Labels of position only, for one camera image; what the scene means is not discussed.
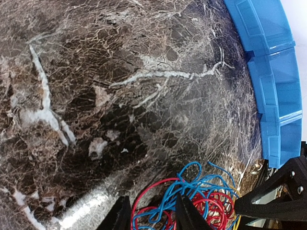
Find yellow cable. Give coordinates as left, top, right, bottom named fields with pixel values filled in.
left=225, top=185, right=242, bottom=230

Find blue cable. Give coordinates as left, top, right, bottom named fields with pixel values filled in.
left=132, top=161, right=242, bottom=230

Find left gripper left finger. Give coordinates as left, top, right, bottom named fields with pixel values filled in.
left=96, top=196, right=131, bottom=230

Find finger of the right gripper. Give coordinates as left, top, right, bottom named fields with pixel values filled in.
left=235, top=141, right=307, bottom=230

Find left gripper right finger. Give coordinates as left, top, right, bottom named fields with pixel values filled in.
left=175, top=193, right=212, bottom=230

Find red cable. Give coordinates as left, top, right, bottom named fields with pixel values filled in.
left=130, top=177, right=235, bottom=230

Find blue plastic divided bin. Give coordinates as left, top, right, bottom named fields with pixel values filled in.
left=225, top=0, right=303, bottom=169

